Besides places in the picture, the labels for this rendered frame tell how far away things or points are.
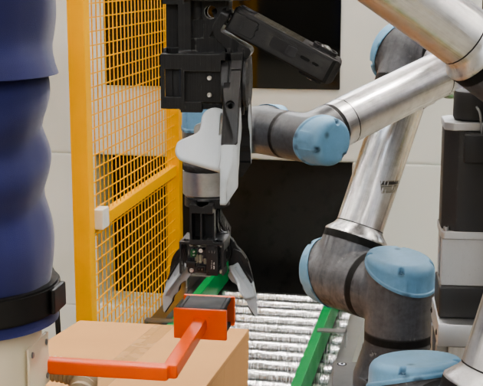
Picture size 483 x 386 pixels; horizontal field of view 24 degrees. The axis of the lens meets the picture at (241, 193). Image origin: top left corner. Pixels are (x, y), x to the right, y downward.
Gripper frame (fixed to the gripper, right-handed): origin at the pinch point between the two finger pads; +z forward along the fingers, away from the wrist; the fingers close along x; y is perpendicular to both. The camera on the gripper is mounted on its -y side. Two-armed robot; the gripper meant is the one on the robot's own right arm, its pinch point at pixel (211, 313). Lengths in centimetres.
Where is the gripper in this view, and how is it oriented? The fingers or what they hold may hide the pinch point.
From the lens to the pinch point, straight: 182.8
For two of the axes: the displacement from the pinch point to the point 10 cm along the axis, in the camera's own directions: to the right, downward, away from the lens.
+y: -1.6, 2.0, -9.7
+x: 9.9, 0.3, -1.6
